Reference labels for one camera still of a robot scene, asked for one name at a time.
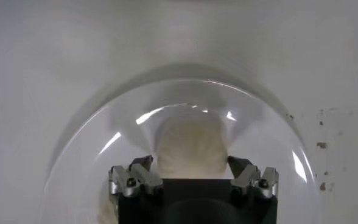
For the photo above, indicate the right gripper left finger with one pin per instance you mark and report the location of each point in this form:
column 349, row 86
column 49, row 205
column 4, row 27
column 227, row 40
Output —
column 133, row 182

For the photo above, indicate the white steamed baozi bun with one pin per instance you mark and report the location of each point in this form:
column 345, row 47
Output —
column 191, row 146

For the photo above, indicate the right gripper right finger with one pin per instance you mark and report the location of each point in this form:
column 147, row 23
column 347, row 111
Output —
column 253, row 182

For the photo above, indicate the white round plate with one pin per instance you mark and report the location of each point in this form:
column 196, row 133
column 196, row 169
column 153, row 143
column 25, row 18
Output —
column 75, row 167

